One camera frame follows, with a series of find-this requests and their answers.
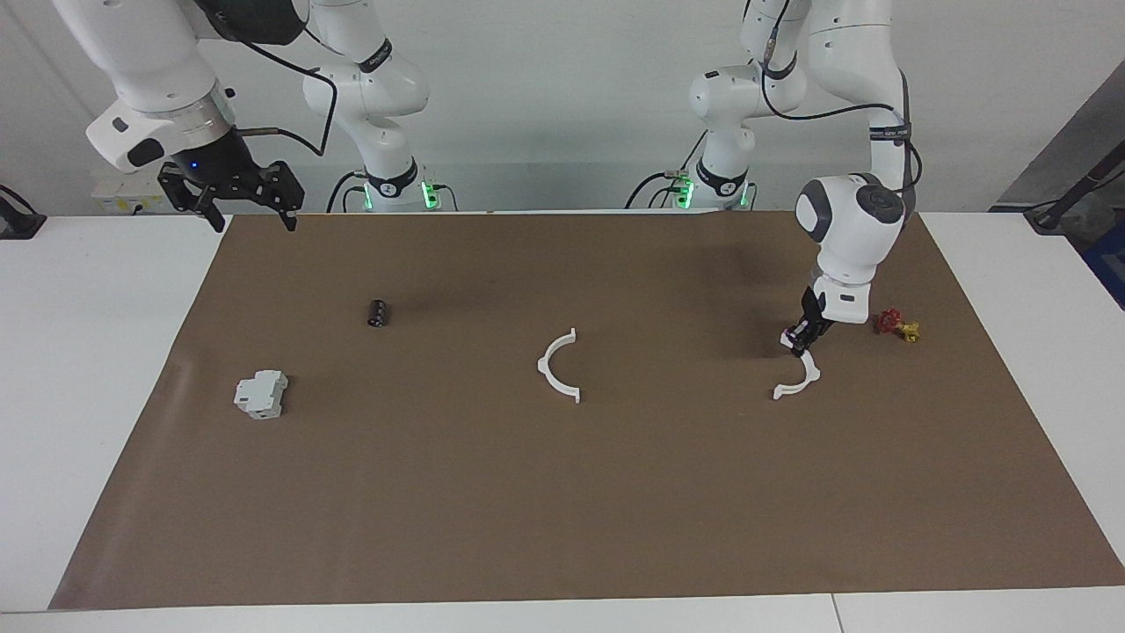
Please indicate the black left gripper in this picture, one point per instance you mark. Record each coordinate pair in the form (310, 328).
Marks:
(816, 316)

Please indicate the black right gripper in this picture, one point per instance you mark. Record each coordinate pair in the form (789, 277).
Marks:
(220, 167)

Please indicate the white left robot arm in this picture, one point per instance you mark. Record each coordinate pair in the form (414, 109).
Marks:
(852, 229)

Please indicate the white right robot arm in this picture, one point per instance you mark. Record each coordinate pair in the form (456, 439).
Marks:
(149, 70)

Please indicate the red yellow valve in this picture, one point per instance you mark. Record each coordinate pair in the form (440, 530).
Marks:
(890, 322)

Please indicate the black cylindrical capacitor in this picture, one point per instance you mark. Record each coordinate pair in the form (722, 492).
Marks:
(379, 313)

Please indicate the white circuit breaker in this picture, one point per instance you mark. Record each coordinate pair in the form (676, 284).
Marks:
(261, 394)

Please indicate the brown table mat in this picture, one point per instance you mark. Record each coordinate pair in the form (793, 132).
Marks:
(562, 510)

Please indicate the black stand pole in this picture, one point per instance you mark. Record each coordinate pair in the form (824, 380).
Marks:
(1068, 198)

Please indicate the blue box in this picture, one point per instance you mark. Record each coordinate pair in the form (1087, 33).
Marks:
(1109, 264)

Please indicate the white wall socket strip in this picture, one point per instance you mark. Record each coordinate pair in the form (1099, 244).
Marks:
(114, 192)

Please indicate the black clamp mount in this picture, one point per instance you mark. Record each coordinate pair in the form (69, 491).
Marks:
(18, 224)

